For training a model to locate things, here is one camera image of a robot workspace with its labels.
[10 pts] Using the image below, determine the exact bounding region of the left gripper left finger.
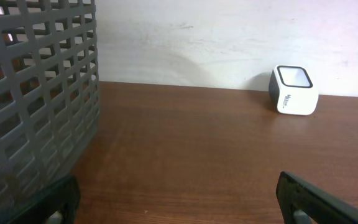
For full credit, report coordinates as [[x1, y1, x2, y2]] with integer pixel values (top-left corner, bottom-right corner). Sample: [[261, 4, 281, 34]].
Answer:
[[0, 174, 80, 224]]

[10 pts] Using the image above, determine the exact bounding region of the grey plastic mesh basket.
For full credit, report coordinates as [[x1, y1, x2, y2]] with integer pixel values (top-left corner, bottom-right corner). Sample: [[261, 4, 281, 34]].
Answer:
[[0, 0, 100, 212]]

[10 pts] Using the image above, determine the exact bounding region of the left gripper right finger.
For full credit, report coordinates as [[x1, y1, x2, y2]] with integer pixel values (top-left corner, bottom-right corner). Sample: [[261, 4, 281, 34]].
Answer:
[[276, 171, 358, 224]]

